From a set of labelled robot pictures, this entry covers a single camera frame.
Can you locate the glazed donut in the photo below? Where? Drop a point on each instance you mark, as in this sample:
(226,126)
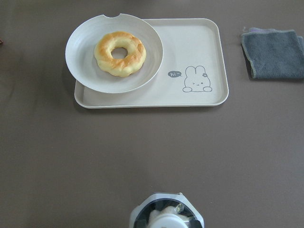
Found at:
(120,53)

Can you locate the tea bottle white cap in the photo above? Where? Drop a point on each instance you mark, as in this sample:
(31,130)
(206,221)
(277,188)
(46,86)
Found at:
(165,210)

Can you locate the grey folded cloth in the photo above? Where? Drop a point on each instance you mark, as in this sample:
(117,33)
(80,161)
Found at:
(274,54)

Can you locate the cream serving tray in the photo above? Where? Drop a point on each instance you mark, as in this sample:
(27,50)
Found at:
(189,45)

